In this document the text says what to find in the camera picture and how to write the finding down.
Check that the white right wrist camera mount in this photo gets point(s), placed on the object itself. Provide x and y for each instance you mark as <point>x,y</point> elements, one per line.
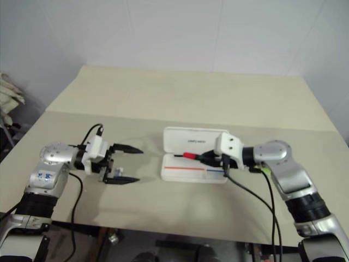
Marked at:
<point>229,144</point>

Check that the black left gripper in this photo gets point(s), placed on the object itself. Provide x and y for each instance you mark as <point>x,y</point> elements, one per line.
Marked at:
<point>108,163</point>

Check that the white marker with blue print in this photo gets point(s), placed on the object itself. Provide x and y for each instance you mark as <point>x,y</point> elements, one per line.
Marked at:
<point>119,172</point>

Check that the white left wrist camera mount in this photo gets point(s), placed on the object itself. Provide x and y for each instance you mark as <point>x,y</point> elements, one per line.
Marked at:
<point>95,150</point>

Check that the red and black marker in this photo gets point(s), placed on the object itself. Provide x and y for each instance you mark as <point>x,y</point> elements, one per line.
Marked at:
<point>188,155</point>

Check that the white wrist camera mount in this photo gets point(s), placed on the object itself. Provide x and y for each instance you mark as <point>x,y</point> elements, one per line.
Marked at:
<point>95,150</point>
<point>229,144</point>

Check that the black metal stand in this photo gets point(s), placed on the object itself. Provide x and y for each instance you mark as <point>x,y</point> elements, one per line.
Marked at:
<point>12,127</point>

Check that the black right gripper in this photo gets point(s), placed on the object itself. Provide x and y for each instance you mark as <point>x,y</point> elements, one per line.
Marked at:
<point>233,163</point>

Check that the white plastic pencil case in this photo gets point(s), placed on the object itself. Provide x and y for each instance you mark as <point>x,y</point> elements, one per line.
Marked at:
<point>191,137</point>

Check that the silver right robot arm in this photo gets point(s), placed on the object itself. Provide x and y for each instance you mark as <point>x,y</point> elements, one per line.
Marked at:
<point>276,152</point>

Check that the crumpled white cloth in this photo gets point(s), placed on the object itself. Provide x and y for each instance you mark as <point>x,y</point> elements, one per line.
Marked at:
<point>9,94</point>

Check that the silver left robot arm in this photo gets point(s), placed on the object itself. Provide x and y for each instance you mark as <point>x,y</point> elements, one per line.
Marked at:
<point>51,156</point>

